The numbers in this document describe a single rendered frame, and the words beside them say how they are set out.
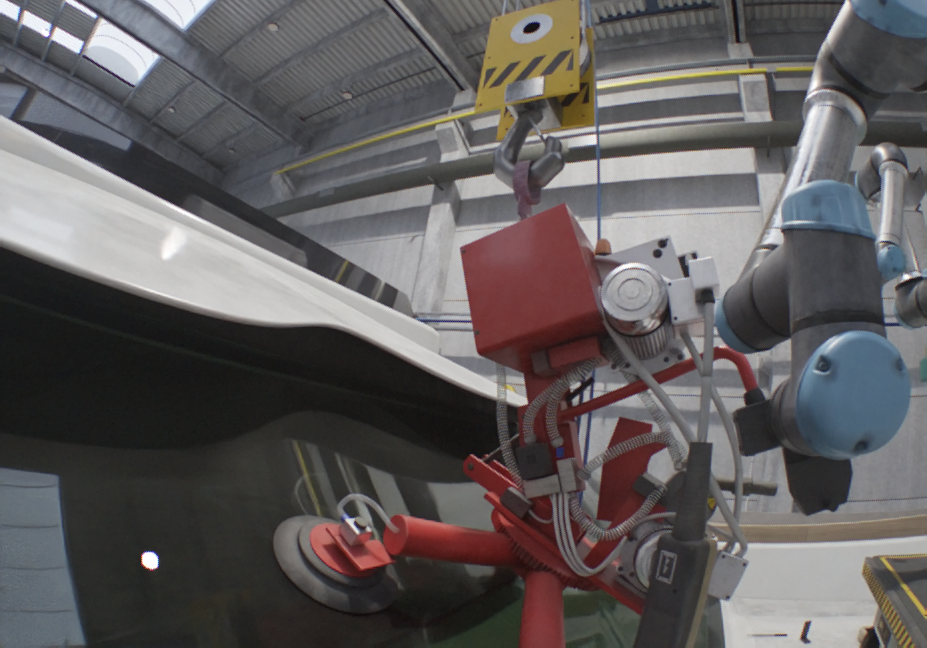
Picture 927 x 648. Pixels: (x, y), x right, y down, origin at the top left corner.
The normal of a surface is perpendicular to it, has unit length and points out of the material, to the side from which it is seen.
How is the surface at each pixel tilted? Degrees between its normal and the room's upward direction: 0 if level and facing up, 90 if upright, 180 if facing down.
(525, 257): 90
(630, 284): 81
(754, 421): 90
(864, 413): 90
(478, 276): 90
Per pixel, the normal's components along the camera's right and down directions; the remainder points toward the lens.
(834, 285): -0.73, -0.29
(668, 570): -0.90, -0.24
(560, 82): -0.50, -0.30
